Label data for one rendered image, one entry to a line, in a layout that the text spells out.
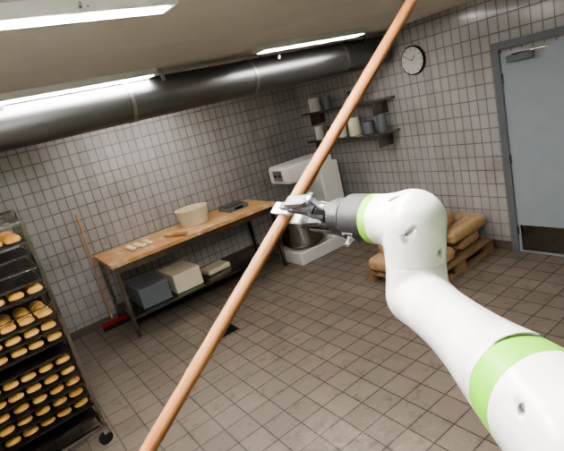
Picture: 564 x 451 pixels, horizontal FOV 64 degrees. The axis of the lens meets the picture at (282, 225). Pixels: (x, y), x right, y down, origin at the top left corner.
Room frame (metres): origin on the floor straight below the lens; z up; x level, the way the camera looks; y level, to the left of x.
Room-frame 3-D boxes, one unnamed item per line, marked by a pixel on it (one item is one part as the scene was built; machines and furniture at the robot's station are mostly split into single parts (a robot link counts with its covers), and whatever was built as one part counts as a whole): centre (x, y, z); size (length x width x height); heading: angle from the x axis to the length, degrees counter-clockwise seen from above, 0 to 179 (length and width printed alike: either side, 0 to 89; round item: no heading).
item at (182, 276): (5.42, 1.39, 0.35); 0.50 x 0.36 x 0.24; 34
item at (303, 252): (6.09, -0.40, 0.66); 1.00 x 0.66 x 1.32; 123
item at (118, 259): (5.57, 1.16, 0.45); 2.20 x 0.80 x 0.90; 123
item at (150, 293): (5.19, 1.75, 0.35); 0.50 x 0.36 x 0.24; 32
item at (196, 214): (5.72, 1.08, 1.01); 0.43 x 0.43 x 0.21
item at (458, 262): (4.66, -1.50, 0.07); 1.20 x 0.80 x 0.14; 123
